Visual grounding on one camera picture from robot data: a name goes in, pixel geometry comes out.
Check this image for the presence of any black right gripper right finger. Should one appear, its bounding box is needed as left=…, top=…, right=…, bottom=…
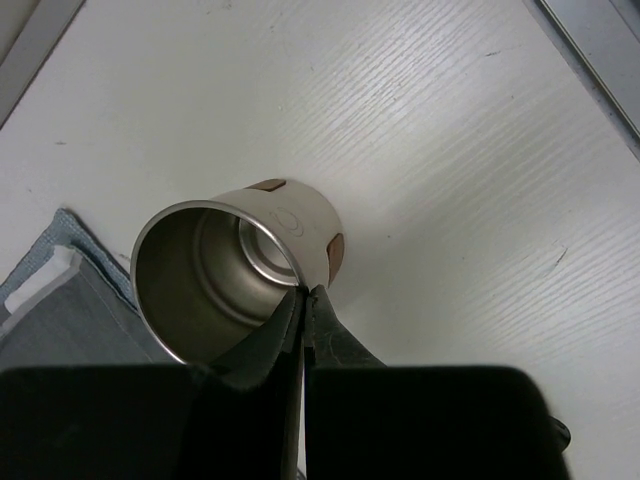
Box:
left=303, top=285, right=386, bottom=370

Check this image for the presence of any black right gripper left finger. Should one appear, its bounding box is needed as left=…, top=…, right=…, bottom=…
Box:
left=209, top=288, right=304, bottom=390

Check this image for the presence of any brown paper cup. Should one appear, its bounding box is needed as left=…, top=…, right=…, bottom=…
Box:
left=130, top=179, right=346, bottom=364

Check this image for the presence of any grey cloth placemat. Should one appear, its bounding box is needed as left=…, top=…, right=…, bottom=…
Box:
left=1, top=209, right=166, bottom=370

